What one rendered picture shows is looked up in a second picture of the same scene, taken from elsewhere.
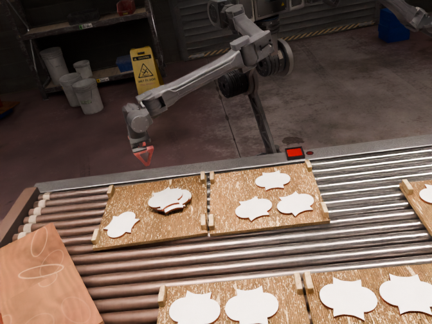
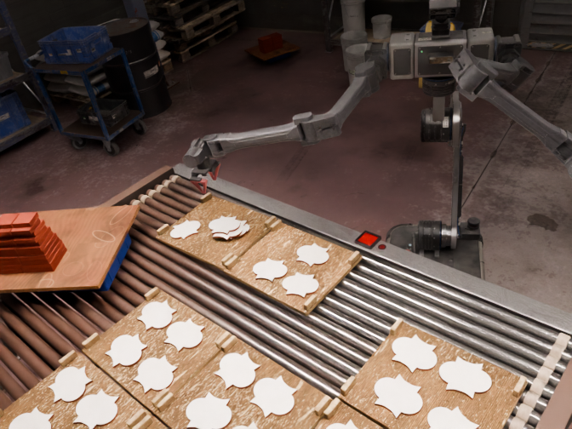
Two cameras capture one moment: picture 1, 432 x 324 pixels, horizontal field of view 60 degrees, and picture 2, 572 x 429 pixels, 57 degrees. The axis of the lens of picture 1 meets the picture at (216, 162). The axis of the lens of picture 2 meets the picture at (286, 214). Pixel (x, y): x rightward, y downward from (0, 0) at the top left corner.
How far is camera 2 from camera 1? 1.24 m
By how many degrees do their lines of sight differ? 33
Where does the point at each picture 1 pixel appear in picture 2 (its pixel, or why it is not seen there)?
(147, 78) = not seen: hidden behind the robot
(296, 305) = (207, 352)
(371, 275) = (272, 368)
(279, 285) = (215, 334)
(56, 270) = (110, 240)
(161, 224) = (206, 244)
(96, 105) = not seen: hidden behind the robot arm
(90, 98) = not seen: hidden behind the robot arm
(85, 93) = (355, 62)
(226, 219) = (245, 266)
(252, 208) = (268, 269)
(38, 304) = (84, 255)
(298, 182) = (329, 268)
